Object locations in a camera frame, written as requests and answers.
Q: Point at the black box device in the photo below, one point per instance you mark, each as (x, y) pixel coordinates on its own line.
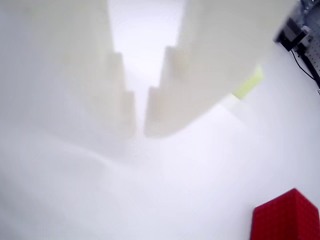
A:
(291, 32)

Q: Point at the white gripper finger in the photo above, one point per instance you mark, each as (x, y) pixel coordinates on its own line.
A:
(205, 62)
(62, 75)

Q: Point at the red block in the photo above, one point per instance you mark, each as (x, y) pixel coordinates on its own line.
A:
(282, 217)

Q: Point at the perforated metal board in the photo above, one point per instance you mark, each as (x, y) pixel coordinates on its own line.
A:
(313, 55)

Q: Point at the pale yellow foam sponge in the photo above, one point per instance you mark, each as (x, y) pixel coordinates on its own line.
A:
(250, 83)

